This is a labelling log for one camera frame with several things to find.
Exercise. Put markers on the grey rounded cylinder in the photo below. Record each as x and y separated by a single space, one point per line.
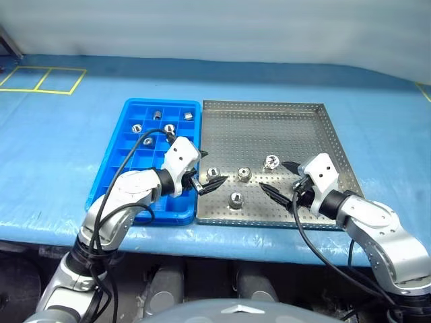
256 286
165 289

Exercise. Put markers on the grey robot torso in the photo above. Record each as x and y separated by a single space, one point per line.
202 313

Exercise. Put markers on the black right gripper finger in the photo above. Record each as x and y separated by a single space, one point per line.
293 167
277 196

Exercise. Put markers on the perforated metal tray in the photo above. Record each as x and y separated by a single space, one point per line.
262 134

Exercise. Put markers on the metal nut in blue tray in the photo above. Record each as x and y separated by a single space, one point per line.
157 114
188 116

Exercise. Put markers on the blue plastic table cover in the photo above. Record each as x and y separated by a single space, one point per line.
50 151

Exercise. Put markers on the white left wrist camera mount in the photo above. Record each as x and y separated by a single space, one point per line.
180 154

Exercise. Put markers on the grey metal frame bar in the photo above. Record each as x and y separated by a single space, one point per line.
11 45

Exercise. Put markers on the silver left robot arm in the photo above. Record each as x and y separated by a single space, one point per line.
131 191

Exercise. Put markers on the yellow tape strip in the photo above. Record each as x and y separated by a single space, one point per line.
425 93

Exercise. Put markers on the blue compartment tray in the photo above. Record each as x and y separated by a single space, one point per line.
141 156

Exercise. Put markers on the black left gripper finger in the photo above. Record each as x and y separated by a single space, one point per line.
203 154
213 185

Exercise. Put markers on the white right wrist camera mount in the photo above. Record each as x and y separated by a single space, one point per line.
323 175

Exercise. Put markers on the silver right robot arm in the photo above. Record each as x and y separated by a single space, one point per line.
380 228

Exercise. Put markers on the yellow tape double square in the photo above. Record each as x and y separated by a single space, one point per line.
50 68

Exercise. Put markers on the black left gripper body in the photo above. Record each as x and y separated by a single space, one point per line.
190 180

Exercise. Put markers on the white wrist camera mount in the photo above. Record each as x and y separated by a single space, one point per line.
323 175
180 154

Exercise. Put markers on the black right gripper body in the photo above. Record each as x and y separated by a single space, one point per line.
304 190

